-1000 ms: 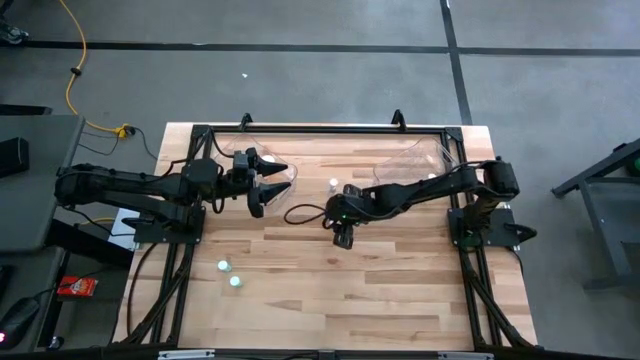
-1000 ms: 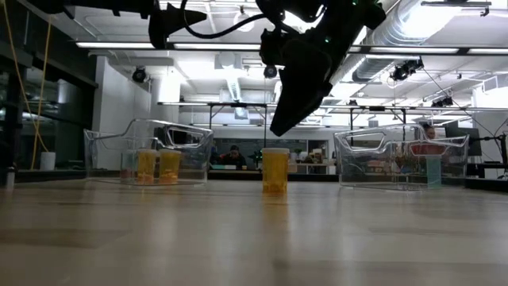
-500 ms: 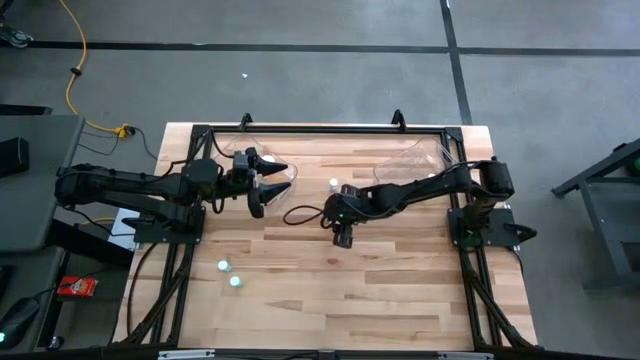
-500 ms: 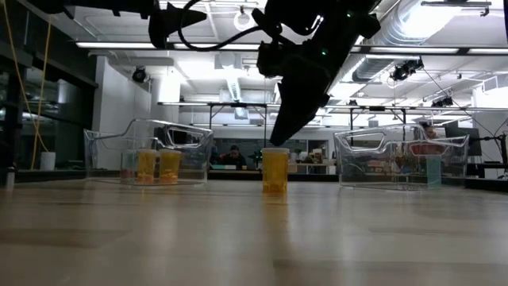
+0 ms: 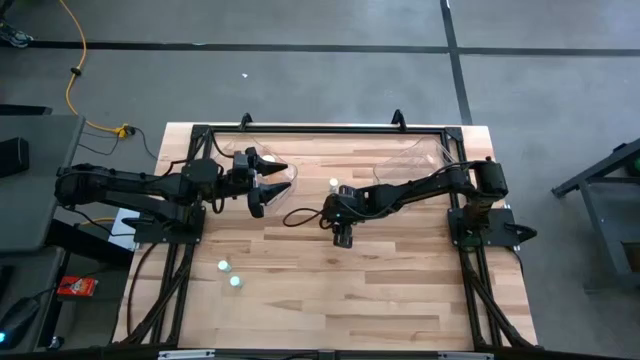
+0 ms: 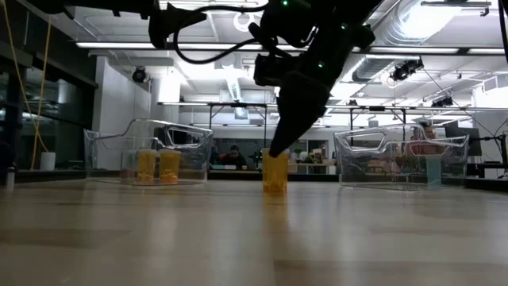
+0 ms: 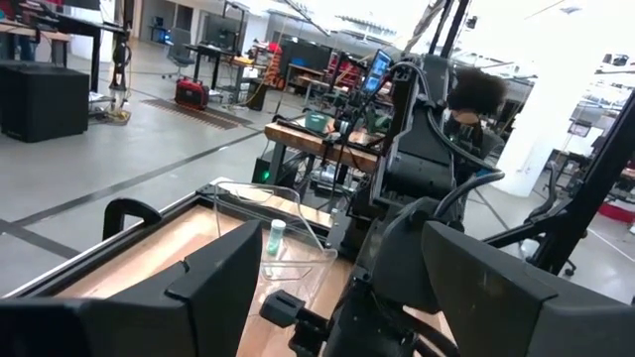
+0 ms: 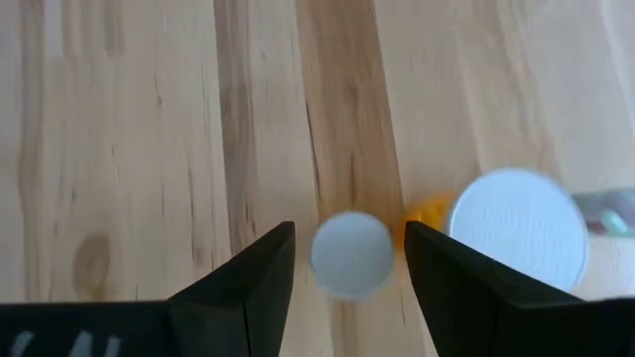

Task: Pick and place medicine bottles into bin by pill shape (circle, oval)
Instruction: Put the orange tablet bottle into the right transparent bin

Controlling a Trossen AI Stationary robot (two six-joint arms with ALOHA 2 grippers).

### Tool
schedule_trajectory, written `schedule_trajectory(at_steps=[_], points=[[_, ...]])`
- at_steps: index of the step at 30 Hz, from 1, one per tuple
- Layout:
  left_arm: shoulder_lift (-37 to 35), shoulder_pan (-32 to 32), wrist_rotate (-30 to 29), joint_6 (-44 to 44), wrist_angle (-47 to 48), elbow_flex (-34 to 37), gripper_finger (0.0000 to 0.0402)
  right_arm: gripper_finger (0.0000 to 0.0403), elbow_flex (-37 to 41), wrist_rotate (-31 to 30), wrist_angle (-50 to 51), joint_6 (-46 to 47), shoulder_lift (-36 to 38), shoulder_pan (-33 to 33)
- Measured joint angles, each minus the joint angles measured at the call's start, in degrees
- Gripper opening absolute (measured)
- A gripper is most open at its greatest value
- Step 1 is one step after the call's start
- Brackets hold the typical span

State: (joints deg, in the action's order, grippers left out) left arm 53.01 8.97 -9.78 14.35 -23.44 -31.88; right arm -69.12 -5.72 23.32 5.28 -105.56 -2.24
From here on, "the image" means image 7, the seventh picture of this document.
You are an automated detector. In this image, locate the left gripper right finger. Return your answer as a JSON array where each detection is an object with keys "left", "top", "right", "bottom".
[{"left": 421, "top": 220, "right": 562, "bottom": 357}]

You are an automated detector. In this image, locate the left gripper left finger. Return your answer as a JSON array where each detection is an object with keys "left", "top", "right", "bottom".
[{"left": 78, "top": 220, "right": 264, "bottom": 357}]

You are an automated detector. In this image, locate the teal pill bottle white cap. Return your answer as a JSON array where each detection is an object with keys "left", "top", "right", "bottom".
[{"left": 266, "top": 218, "right": 288, "bottom": 258}]

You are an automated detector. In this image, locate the clear plastic bin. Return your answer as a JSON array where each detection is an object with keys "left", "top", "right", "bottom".
[{"left": 212, "top": 180, "right": 339, "bottom": 306}]

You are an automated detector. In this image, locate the black office chair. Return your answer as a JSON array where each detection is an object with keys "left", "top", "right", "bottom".
[{"left": 525, "top": 161, "right": 579, "bottom": 279}]

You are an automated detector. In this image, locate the black computer tower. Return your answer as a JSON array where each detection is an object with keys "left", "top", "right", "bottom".
[{"left": 251, "top": 156, "right": 289, "bottom": 187}]

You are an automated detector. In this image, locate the black metal stand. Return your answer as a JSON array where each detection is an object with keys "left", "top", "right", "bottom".
[{"left": 483, "top": 88, "right": 635, "bottom": 279}]

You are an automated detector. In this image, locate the red round tub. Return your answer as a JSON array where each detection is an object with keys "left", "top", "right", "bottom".
[{"left": 597, "top": 200, "right": 635, "bottom": 224}]

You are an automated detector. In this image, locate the striped floor mat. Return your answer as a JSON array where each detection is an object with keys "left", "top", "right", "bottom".
[{"left": 141, "top": 97, "right": 254, "bottom": 131}]

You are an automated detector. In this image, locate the wooden workbench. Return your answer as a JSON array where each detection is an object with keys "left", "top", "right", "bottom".
[{"left": 262, "top": 116, "right": 383, "bottom": 199}]

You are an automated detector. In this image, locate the red portable generator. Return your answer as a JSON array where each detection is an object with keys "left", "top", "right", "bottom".
[{"left": 173, "top": 76, "right": 212, "bottom": 111}]

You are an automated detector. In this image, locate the teal plastic tub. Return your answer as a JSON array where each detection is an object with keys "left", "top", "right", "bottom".
[{"left": 303, "top": 109, "right": 332, "bottom": 134}]

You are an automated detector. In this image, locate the person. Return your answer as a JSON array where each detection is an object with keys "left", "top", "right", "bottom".
[{"left": 444, "top": 66, "right": 510, "bottom": 165}]

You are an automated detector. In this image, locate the black workshop desk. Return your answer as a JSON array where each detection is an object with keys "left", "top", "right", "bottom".
[
  {"left": 0, "top": 9, "right": 133, "bottom": 95},
  {"left": 186, "top": 42, "right": 249, "bottom": 93}
]

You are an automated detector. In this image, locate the grey office chair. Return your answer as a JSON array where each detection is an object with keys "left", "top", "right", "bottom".
[{"left": 161, "top": 27, "right": 197, "bottom": 80}]

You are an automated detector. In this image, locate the black cabinet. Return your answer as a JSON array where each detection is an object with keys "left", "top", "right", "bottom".
[{"left": 0, "top": 59, "right": 91, "bottom": 145}]

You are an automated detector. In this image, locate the blue lit monitor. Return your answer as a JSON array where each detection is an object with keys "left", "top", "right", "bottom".
[{"left": 360, "top": 48, "right": 394, "bottom": 96}]

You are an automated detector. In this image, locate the black dark screen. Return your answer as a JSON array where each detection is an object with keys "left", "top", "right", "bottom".
[{"left": 277, "top": 38, "right": 333, "bottom": 75}]

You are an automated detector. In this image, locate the black hook bracket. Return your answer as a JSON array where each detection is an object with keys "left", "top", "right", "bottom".
[{"left": 102, "top": 196, "right": 164, "bottom": 243}]

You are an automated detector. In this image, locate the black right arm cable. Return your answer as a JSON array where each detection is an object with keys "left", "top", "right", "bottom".
[{"left": 394, "top": 61, "right": 506, "bottom": 222}]

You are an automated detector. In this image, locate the black aluminium table frame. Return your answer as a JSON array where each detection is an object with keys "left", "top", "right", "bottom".
[{"left": 0, "top": 182, "right": 348, "bottom": 303}]

